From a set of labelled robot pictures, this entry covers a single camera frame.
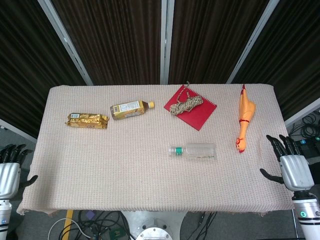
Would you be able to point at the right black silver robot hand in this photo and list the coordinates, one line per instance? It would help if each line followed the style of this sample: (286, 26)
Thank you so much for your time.
(295, 170)

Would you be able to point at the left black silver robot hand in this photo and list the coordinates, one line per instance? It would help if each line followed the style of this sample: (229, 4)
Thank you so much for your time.
(8, 172)

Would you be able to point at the transparent bottle with green label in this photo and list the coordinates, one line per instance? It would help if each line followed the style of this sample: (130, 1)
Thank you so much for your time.
(197, 151)

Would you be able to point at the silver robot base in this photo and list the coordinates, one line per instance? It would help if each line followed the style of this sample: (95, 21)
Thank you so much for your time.
(153, 227)

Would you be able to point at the beige woven tablecloth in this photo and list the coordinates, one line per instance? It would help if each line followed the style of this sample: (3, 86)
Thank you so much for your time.
(125, 162)

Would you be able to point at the amber tea bottle yellow label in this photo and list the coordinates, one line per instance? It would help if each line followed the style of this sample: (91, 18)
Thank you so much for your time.
(127, 110)

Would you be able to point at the yellow floor tape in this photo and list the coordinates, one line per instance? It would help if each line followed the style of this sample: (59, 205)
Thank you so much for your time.
(67, 222)

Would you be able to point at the orange rubber chicken toy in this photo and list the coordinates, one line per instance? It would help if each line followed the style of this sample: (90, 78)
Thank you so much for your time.
(246, 110)

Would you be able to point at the gold foil snack packet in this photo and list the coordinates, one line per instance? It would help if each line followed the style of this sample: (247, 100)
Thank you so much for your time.
(87, 121)

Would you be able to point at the red spiral notebook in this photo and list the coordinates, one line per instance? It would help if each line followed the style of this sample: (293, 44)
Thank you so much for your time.
(197, 117)

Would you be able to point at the dark brown curtain panel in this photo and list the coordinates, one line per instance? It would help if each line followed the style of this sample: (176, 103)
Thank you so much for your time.
(112, 40)
(22, 62)
(212, 40)
(295, 55)

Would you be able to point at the green circuit board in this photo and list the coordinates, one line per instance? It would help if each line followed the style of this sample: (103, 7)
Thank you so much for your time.
(116, 234)

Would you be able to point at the jute twine bundle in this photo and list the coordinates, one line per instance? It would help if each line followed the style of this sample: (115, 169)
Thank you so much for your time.
(186, 105)

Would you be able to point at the silver partition rail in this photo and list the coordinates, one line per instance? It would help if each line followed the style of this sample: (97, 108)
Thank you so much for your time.
(303, 112)
(17, 131)

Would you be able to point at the silver partition post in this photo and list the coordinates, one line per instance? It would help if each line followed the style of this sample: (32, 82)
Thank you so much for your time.
(251, 42)
(66, 42)
(167, 42)

